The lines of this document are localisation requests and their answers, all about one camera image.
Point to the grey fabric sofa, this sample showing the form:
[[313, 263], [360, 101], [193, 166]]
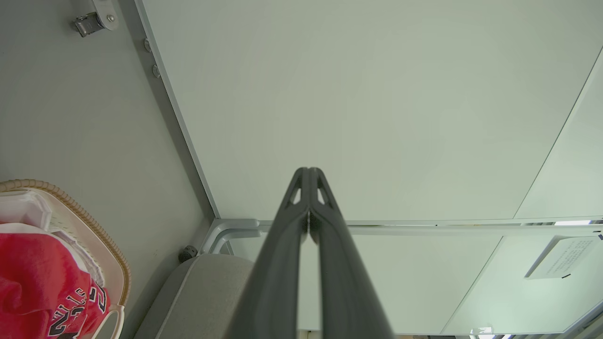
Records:
[[202, 296]]

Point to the grey partition foot silver plate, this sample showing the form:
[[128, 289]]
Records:
[[104, 12]]

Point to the white garment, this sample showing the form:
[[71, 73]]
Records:
[[23, 209]]

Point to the grey partition bottom rail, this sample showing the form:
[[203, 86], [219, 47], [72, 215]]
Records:
[[174, 117]]

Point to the white paper notice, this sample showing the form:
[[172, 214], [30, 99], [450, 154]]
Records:
[[563, 258]]

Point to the black rubber caster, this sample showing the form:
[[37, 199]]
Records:
[[187, 254]]

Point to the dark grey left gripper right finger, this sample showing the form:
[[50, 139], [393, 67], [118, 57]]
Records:
[[346, 292]]

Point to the red basketball jersey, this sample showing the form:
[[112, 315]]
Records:
[[33, 273]]

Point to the metal foot caster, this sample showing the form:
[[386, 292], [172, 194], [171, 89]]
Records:
[[87, 24]]

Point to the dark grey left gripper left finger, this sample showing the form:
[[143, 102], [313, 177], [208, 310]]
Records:
[[273, 282]]

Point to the white laundry basket wicker rim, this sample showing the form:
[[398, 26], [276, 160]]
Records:
[[110, 263]]

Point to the silver rail bolt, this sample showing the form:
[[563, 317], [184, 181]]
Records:
[[156, 71], [147, 45]]

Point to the grey curved partition foot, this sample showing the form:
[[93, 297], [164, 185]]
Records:
[[226, 230]]

